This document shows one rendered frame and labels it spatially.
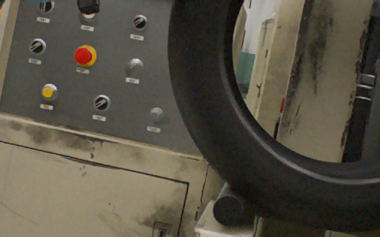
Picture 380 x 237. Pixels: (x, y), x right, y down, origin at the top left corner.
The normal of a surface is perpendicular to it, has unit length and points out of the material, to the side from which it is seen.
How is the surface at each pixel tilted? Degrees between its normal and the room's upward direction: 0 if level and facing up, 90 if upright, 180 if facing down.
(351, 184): 100
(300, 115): 90
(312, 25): 90
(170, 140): 90
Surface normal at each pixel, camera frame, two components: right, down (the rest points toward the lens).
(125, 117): -0.09, 0.04
